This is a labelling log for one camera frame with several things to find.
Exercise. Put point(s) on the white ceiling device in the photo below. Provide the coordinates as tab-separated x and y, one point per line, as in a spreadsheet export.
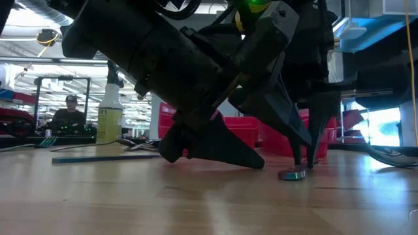
354	32

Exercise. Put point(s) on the red plastic bin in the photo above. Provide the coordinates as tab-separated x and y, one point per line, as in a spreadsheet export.
166	120
243	130
277	143

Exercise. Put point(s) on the iridescent fork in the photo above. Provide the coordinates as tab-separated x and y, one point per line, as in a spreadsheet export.
49	142

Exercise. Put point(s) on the iridescent table knife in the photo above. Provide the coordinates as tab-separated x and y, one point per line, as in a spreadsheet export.
98	159
292	175

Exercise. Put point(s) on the horizontal metal bar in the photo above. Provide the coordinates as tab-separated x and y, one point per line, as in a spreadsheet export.
49	60

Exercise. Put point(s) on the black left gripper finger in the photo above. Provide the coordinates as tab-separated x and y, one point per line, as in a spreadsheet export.
215	143
277	107

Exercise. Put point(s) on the person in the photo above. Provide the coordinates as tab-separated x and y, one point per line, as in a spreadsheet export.
68	117

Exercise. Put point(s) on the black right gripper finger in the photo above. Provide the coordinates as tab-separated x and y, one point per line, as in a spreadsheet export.
296	151
321	111

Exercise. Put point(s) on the black rig frame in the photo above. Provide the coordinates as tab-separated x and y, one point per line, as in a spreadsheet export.
62	78

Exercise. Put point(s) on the yellow spray bottle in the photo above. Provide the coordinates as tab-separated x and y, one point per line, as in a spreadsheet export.
109	124

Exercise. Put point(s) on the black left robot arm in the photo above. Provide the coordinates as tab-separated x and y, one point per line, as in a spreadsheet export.
130	49

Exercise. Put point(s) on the dark round ceiling fixture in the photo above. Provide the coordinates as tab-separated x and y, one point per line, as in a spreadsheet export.
47	36

